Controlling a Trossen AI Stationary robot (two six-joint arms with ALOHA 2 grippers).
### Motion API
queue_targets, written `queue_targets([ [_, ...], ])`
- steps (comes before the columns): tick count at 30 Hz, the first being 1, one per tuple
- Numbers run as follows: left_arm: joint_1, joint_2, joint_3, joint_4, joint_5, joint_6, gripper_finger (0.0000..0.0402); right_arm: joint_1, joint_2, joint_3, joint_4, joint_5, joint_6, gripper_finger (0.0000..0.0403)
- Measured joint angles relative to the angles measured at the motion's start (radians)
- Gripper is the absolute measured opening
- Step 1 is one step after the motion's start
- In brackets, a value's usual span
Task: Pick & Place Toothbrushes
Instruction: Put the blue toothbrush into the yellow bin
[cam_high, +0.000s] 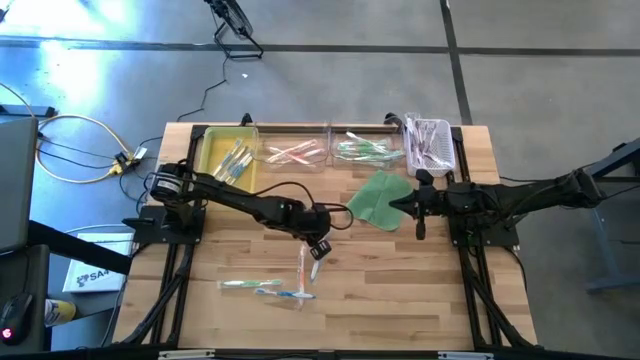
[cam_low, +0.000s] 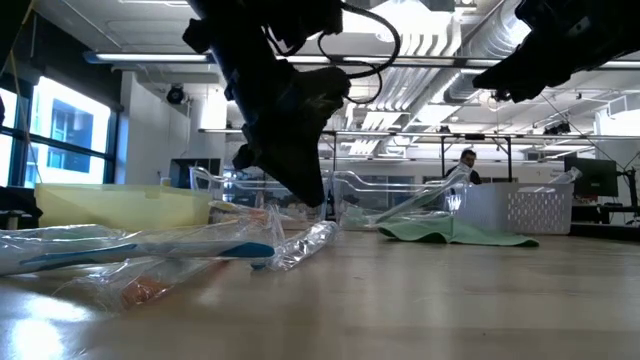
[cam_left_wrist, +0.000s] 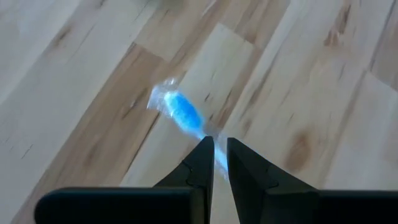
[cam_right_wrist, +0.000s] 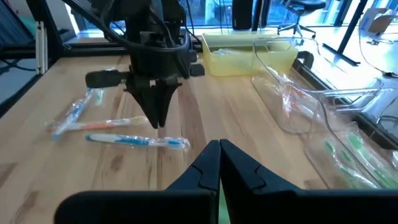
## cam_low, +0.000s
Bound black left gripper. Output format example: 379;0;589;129
231;59;327;208

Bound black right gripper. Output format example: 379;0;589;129
472;0;640;104

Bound orange yellow toothbrush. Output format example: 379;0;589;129
208;198;271;224

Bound blue toothbrush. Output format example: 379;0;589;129
251;204;341;274
0;222;277;277

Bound purple toothbrush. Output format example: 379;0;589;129
548;165;584;186

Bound clear plastic bin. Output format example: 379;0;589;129
331;169;472;231
189;166;333;226

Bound person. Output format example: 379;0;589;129
443;148;484;186

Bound black computer monitor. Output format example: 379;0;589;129
563;156;620;198
168;157;223;190

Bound long ceiling light strip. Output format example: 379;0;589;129
198;127;640;141
83;51;640;71

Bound white perforated basket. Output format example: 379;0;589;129
457;181;576;236

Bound green cloth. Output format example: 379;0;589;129
377;216;540;249

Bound yellow plastic bin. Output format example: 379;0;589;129
34;182;216;231

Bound large glass window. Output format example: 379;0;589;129
0;74;117;190

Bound black metal frame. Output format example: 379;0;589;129
438;132;515;182
319;128;340;211

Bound silver air duct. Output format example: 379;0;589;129
399;0;531;106

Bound black ceiling camera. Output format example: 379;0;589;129
165;83;189;107
542;119;574;136

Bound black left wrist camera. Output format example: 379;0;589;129
294;67;352;119

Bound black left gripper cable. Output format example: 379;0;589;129
317;1;402;105

